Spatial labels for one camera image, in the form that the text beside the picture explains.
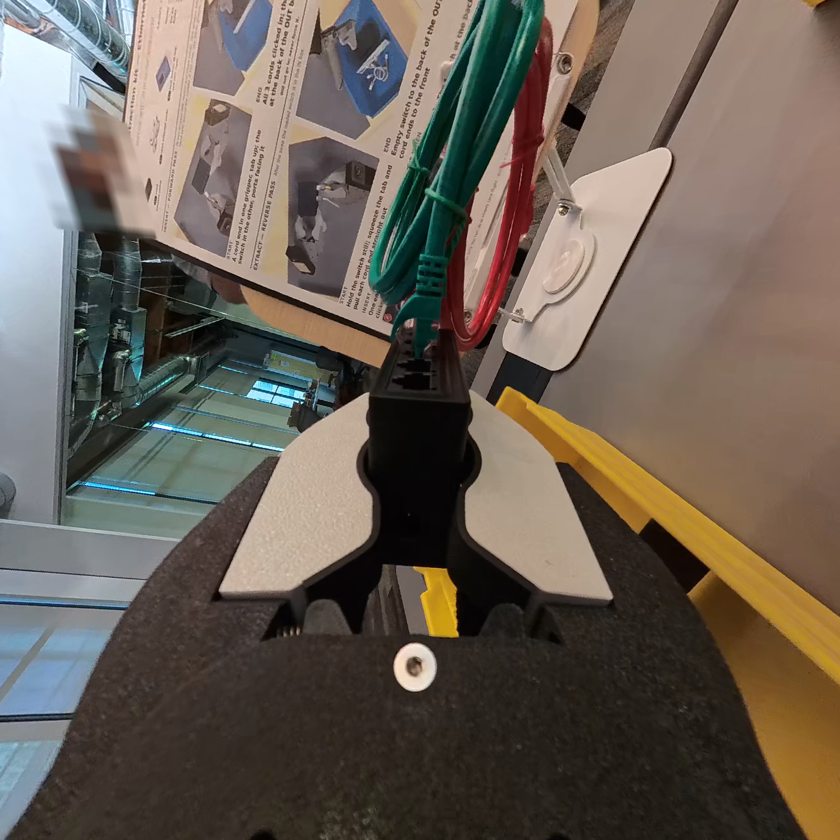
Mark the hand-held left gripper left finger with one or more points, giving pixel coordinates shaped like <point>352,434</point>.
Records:
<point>308,518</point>

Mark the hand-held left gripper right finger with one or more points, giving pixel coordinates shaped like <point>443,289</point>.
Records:
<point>531,518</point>

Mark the black ethernet switch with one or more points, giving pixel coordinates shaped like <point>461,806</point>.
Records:
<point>420,459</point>

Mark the yellow plastic bin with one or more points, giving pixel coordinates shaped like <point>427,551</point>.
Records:
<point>774,689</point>

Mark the white poster stand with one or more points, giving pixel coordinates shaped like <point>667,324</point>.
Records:
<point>610,262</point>

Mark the instruction poster board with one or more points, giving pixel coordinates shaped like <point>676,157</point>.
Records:
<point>275,131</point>

